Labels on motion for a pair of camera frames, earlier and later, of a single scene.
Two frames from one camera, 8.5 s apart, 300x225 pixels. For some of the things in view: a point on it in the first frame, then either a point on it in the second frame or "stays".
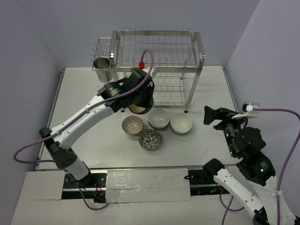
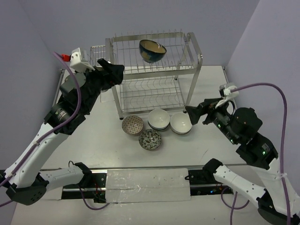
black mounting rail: x=94 y=186 stays
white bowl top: x=158 y=118 stays
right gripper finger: x=211 y=115 → x=195 y=112
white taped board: x=128 y=185 stays
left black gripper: x=145 y=99 → x=103 y=76
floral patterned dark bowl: x=150 y=139 stays
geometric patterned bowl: x=132 y=124 stays
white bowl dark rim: x=181 y=123 stays
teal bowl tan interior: x=138 y=110 → x=151 y=51
